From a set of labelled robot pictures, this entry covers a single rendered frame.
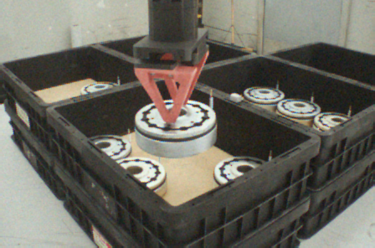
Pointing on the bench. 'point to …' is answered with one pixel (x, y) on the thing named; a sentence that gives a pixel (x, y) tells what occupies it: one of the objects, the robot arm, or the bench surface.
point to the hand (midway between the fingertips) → (175, 107)
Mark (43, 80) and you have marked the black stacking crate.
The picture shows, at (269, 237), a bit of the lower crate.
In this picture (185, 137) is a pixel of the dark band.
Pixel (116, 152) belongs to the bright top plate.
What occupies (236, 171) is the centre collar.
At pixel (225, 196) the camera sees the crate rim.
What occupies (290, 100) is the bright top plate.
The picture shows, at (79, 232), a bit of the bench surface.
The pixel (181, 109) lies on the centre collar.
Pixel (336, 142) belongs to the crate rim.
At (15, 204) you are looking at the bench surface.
